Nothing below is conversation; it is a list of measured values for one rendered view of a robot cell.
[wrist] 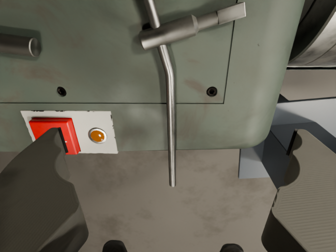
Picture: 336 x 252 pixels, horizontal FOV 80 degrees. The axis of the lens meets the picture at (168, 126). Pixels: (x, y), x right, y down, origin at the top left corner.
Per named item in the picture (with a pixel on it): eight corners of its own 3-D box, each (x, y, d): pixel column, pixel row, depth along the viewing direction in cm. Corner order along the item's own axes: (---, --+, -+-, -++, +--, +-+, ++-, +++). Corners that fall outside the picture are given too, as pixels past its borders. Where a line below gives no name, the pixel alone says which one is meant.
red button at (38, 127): (47, 147, 34) (40, 155, 32) (35, 115, 31) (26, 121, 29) (82, 147, 34) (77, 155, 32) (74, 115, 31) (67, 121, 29)
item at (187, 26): (239, -3, 22) (139, 30, 24) (245, -4, 20) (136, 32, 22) (241, 19, 23) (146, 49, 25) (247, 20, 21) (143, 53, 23)
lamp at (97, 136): (93, 139, 32) (91, 142, 31) (91, 128, 31) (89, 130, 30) (106, 139, 32) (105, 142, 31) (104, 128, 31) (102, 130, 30)
